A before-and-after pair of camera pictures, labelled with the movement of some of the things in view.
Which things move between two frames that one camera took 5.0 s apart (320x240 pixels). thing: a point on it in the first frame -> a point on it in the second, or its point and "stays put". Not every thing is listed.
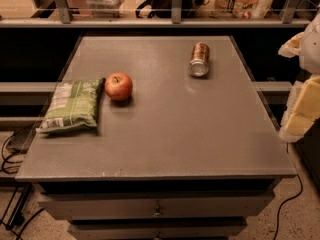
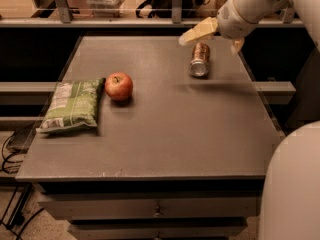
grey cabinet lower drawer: (156, 229) stays put
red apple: (118, 86) stays put
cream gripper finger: (292, 47) -> (236, 45)
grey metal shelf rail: (61, 16) stays put
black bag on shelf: (161, 0) stays put
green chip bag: (73, 105) stays put
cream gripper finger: (303, 108) -> (207, 27)
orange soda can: (200, 56) stays put
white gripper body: (311, 49) -> (232, 21)
